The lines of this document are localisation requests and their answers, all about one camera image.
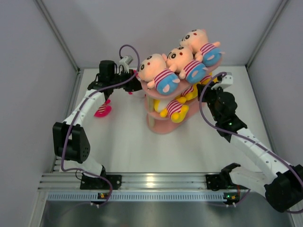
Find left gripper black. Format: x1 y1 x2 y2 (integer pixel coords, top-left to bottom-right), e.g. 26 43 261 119
110 69 145 92

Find pink three-tier shelf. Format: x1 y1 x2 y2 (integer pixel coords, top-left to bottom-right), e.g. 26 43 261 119
143 58 224 135

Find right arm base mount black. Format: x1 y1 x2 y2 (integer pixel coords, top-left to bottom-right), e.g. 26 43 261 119
205 174 225 191

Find peach doll blue pants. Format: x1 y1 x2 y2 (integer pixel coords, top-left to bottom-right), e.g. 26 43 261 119
166 46 208 84
179 29 223 67
138 53 180 96

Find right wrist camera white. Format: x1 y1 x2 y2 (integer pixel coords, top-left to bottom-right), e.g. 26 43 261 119
211 72 233 90

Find yellow chick plush striped shirt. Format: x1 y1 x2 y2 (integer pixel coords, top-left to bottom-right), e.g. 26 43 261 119
153 97 189 123

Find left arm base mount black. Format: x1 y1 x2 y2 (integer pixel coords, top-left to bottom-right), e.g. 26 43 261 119
80 175 122 190

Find white panda plush pink limbs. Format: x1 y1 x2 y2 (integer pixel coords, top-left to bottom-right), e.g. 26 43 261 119
94 99 112 118

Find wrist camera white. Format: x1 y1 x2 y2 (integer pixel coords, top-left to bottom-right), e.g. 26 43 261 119
119 55 133 73
211 72 233 90

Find white bird plush pink bow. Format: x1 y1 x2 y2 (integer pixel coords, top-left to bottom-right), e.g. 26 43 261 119
128 69 146 98

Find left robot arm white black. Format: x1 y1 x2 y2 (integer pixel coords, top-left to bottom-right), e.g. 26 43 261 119
53 60 142 189

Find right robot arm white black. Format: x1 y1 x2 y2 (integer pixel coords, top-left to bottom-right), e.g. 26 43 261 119
197 82 303 214

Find yellow bear striped shirt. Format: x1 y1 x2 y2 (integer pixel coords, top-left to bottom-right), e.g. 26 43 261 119
176 84 198 104
200 73 213 85

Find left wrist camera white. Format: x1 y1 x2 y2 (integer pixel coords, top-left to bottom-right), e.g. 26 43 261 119
119 55 133 73

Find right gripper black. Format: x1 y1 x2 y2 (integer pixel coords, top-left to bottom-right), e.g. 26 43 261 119
198 81 225 122

